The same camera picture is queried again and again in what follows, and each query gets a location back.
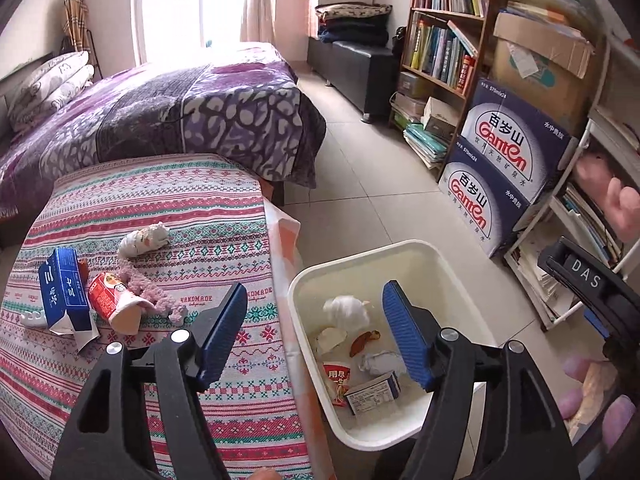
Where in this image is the stack of folded blankets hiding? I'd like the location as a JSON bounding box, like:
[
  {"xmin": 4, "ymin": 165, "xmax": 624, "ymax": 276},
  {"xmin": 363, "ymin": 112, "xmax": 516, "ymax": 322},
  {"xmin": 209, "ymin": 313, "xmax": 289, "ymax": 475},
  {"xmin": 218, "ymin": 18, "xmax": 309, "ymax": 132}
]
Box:
[{"xmin": 315, "ymin": 2, "xmax": 394, "ymax": 47}]

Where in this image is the small blue milk carton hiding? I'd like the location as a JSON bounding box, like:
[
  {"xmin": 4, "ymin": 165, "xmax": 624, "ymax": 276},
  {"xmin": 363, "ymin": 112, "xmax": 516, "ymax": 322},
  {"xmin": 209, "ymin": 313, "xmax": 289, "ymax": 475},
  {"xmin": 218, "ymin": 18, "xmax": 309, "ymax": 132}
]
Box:
[{"xmin": 345, "ymin": 371, "xmax": 402, "ymax": 416}]

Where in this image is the person's right hand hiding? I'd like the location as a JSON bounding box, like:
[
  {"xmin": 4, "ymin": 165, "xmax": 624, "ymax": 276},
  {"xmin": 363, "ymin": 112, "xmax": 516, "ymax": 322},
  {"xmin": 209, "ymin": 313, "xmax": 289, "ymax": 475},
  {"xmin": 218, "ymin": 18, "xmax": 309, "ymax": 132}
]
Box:
[{"xmin": 559, "ymin": 354, "xmax": 637, "ymax": 453}]

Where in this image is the crumpled white paper wad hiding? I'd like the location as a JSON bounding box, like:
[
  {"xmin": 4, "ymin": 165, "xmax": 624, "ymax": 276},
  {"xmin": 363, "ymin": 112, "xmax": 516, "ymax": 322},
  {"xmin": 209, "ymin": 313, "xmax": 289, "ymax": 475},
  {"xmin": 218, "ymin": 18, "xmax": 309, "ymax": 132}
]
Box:
[{"xmin": 117, "ymin": 221, "xmax": 171, "ymax": 259}]

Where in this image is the red instant noodle cup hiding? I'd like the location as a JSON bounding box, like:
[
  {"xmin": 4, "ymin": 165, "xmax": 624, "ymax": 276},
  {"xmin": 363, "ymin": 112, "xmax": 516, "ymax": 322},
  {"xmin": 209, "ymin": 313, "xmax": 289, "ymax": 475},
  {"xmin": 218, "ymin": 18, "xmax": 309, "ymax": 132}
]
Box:
[{"xmin": 322, "ymin": 362, "xmax": 357, "ymax": 407}]

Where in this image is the patterned striped tablecloth table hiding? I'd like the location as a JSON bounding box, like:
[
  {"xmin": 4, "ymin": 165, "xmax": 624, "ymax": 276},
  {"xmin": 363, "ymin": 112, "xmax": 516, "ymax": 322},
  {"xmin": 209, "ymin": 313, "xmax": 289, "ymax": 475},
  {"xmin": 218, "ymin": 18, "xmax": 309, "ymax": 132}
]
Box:
[{"xmin": 0, "ymin": 152, "xmax": 313, "ymax": 480}]

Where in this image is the crushed white paper cup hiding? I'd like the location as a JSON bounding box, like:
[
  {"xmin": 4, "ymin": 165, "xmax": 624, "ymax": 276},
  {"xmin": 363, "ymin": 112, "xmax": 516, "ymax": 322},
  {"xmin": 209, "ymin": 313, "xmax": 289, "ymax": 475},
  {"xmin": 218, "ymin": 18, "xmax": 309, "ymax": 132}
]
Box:
[{"xmin": 315, "ymin": 327, "xmax": 348, "ymax": 353}]

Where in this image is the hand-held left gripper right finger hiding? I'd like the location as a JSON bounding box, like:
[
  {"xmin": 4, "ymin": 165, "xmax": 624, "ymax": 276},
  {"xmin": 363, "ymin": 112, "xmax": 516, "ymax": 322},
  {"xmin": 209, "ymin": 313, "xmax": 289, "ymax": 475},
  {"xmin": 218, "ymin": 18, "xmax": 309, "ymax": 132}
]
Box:
[{"xmin": 382, "ymin": 280, "xmax": 577, "ymax": 480}]

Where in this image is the pile of books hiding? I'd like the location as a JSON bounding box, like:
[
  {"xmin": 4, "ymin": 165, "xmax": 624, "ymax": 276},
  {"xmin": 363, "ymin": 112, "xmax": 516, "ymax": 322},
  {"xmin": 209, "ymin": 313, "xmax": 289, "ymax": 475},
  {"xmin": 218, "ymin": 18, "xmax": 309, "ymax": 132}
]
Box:
[{"xmin": 402, "ymin": 122, "xmax": 451, "ymax": 170}]

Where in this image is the row of thick books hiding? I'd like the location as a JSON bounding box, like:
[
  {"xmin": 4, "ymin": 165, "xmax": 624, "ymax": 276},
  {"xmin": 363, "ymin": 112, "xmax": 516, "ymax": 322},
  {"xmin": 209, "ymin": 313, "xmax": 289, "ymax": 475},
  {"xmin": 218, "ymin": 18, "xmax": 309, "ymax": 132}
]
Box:
[{"xmin": 404, "ymin": 17, "xmax": 479, "ymax": 95}]

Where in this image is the bright window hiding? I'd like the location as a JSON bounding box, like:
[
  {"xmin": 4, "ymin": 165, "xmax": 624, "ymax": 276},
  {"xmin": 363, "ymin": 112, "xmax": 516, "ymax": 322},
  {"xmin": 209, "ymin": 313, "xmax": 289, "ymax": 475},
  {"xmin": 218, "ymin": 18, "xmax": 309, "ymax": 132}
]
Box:
[{"xmin": 132, "ymin": 0, "xmax": 261, "ymax": 64}]

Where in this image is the beige curtain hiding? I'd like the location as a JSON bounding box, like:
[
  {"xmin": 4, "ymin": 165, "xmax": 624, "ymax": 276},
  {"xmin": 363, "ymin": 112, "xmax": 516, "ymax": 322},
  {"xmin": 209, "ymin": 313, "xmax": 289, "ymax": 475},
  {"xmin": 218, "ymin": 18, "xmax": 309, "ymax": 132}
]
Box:
[{"xmin": 240, "ymin": 0, "xmax": 277, "ymax": 47}]

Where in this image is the brown cardboard box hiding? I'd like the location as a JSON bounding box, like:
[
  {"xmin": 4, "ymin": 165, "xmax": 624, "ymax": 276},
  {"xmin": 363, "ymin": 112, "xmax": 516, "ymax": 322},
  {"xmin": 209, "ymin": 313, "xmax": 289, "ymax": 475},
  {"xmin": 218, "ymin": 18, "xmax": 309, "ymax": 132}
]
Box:
[{"xmin": 491, "ymin": 10, "xmax": 597, "ymax": 137}]

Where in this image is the blue water carton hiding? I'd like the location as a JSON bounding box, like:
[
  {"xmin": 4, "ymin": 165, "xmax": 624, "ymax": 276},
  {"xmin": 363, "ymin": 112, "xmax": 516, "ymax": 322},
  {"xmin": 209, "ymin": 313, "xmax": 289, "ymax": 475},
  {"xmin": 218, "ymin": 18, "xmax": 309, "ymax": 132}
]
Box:
[
  {"xmin": 460, "ymin": 77, "xmax": 579, "ymax": 207},
  {"xmin": 438, "ymin": 147, "xmax": 539, "ymax": 259}
]

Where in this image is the black bench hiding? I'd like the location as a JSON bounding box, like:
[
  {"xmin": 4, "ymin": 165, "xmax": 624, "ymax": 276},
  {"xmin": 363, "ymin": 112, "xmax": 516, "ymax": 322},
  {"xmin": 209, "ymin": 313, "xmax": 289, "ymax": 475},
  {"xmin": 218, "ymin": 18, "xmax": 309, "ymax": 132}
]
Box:
[{"xmin": 306, "ymin": 37, "xmax": 402, "ymax": 122}]

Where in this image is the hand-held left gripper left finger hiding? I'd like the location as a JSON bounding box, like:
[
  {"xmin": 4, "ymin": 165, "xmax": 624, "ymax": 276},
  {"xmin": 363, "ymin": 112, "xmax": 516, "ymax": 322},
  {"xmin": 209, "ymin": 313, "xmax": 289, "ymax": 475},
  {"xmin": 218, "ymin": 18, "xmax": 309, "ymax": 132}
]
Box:
[{"xmin": 50, "ymin": 282, "xmax": 249, "ymax": 480}]

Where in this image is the white tissue ball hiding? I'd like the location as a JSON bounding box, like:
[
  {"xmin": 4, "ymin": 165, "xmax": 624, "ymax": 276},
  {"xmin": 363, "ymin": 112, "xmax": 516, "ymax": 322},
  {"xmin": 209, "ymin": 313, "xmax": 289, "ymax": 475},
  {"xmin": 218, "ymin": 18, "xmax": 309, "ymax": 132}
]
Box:
[{"xmin": 322, "ymin": 295, "xmax": 373, "ymax": 332}]

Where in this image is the pink knitted cloth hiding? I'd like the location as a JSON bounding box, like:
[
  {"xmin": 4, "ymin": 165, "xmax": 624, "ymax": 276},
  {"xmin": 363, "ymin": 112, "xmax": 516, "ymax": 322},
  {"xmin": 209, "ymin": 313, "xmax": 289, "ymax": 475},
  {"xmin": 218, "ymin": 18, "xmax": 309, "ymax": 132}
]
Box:
[{"xmin": 117, "ymin": 257, "xmax": 189, "ymax": 325}]

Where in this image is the bed with purple blanket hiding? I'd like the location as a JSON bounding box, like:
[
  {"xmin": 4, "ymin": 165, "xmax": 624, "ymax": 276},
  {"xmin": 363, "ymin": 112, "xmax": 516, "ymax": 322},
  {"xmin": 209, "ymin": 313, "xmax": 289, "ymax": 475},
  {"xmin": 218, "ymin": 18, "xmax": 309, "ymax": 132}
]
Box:
[{"xmin": 0, "ymin": 42, "xmax": 328, "ymax": 222}]

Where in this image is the plaid scarf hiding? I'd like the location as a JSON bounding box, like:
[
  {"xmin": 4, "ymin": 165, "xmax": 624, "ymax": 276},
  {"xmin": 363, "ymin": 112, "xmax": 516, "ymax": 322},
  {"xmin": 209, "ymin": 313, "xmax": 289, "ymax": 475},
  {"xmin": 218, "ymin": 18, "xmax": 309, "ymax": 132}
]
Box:
[{"xmin": 64, "ymin": 0, "xmax": 92, "ymax": 54}]

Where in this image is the small white box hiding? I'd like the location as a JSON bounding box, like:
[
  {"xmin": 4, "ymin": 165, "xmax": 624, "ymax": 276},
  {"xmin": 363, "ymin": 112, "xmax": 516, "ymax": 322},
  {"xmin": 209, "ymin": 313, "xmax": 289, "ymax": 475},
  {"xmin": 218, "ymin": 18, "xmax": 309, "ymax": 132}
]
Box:
[{"xmin": 422, "ymin": 96, "xmax": 461, "ymax": 137}]

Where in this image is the orange peel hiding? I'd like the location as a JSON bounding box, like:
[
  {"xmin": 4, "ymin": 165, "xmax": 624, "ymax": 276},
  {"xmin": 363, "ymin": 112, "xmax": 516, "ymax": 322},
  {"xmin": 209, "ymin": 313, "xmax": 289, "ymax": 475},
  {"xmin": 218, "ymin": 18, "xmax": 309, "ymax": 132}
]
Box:
[{"xmin": 349, "ymin": 330, "xmax": 382, "ymax": 357}]

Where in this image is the pink soft toy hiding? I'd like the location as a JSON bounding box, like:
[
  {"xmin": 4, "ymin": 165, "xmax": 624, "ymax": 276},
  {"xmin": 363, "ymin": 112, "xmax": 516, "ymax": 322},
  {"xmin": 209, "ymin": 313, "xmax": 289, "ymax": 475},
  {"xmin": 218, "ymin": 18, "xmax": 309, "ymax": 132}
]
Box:
[{"xmin": 572, "ymin": 150, "xmax": 640, "ymax": 242}]

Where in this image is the large blue tissue box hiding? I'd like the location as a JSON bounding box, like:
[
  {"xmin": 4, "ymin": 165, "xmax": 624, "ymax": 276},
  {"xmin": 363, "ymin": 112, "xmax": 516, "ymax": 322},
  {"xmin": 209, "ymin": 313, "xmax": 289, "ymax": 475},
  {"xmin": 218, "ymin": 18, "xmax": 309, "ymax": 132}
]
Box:
[{"xmin": 37, "ymin": 246, "xmax": 101, "ymax": 356}]

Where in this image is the red paper cup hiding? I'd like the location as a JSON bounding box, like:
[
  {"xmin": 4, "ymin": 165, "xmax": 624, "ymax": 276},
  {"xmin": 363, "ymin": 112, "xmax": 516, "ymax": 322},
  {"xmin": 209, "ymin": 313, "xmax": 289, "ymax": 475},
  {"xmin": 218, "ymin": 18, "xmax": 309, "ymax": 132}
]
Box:
[{"xmin": 87, "ymin": 271, "xmax": 156, "ymax": 337}]

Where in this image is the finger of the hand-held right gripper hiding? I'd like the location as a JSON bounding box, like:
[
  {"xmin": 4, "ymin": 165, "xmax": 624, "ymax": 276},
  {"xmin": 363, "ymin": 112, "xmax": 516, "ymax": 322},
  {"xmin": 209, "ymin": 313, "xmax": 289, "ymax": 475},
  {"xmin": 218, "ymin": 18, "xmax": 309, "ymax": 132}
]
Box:
[{"xmin": 581, "ymin": 304, "xmax": 616, "ymax": 342}]

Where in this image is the white plastic bin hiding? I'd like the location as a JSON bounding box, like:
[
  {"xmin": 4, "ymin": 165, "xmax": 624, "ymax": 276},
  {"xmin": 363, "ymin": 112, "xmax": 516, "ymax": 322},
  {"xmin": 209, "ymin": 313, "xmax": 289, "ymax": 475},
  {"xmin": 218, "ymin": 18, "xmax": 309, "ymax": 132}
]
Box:
[{"xmin": 287, "ymin": 239, "xmax": 501, "ymax": 453}]

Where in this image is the white metal rack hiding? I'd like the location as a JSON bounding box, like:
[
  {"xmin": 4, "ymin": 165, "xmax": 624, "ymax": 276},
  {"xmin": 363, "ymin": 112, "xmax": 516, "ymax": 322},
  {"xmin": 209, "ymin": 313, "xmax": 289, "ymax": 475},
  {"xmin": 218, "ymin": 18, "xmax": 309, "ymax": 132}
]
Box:
[{"xmin": 504, "ymin": 35, "xmax": 640, "ymax": 332}]

